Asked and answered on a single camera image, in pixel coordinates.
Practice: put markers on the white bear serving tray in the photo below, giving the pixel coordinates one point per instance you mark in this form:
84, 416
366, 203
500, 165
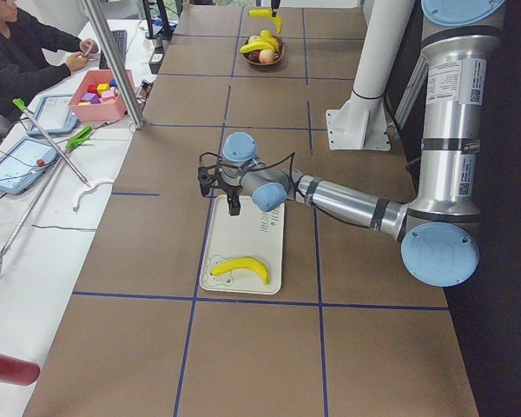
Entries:
252, 233

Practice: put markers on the white hook part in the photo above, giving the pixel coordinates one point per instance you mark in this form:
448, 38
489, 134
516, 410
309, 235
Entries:
88, 189

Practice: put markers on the red bottle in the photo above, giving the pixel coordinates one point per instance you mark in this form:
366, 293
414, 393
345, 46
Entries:
17, 371

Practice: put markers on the green handled reacher grabber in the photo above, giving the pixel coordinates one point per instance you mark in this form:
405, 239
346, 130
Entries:
18, 102

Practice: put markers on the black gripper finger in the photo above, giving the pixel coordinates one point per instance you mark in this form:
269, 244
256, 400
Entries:
233, 206
275, 4

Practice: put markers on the long metal reacher grabber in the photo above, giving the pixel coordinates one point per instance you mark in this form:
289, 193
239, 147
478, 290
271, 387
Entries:
15, 232

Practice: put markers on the dark red apple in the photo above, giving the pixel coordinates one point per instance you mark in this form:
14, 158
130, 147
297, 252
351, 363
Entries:
253, 56

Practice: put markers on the blue tablet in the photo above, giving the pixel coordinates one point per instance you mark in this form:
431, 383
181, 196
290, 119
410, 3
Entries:
24, 163
54, 114

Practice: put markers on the black keyboard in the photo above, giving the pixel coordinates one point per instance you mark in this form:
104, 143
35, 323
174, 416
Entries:
120, 43

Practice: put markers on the yellow banana moved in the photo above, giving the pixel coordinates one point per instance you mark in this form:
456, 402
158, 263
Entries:
257, 45
246, 262
271, 14

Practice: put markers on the person in black jacket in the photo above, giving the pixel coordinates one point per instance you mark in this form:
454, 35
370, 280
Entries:
34, 57

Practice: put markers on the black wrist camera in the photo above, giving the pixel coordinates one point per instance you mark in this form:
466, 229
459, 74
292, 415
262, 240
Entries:
208, 178

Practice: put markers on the blue tablet near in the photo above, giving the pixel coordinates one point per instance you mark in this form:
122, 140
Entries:
24, 163

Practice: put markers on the aluminium frame post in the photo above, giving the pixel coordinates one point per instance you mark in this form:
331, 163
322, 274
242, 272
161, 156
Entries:
102, 30

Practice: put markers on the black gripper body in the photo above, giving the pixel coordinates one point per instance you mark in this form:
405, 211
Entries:
231, 191

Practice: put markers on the yellow banana remaining in basket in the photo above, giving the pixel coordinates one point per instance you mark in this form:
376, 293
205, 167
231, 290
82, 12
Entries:
267, 37

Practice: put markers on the blue tablet far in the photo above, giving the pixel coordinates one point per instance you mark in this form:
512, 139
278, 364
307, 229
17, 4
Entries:
54, 114

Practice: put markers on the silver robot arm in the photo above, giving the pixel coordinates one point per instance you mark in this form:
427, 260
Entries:
437, 231

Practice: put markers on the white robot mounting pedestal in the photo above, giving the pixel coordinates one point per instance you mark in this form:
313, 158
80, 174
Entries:
360, 124

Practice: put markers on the pink box of blocks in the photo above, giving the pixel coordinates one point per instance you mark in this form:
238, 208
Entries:
98, 98

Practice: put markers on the brown wicker fruit basket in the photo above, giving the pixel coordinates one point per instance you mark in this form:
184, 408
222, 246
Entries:
279, 56

